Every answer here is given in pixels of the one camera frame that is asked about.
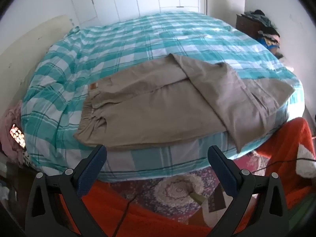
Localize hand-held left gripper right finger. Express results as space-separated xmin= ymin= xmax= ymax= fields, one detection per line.
xmin=207 ymin=145 xmax=289 ymax=237

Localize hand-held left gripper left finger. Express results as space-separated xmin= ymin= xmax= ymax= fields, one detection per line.
xmin=25 ymin=144 xmax=109 ymax=237

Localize beige pants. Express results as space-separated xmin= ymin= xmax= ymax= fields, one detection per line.
xmin=73 ymin=53 xmax=296 ymax=154

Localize floral patterned rug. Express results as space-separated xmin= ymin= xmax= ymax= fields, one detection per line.
xmin=109 ymin=150 xmax=272 ymax=225

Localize person's orange fleece clothing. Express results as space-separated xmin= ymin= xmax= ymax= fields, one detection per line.
xmin=57 ymin=117 xmax=316 ymax=237

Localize pink cloth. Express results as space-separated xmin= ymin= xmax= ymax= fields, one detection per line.
xmin=0 ymin=100 xmax=30 ymax=163

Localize bed with teal plaid sheet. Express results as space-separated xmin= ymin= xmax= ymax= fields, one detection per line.
xmin=20 ymin=12 xmax=305 ymax=181

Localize beige headboard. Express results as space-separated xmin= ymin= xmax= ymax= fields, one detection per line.
xmin=0 ymin=15 xmax=79 ymax=109

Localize pile of clothes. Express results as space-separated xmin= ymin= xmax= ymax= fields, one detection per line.
xmin=243 ymin=9 xmax=284 ymax=57

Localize dark wooden dresser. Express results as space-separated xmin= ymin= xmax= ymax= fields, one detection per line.
xmin=236 ymin=14 xmax=263 ymax=40

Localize black cable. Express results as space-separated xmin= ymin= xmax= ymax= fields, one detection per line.
xmin=112 ymin=179 xmax=161 ymax=237
xmin=248 ymin=158 xmax=316 ymax=174

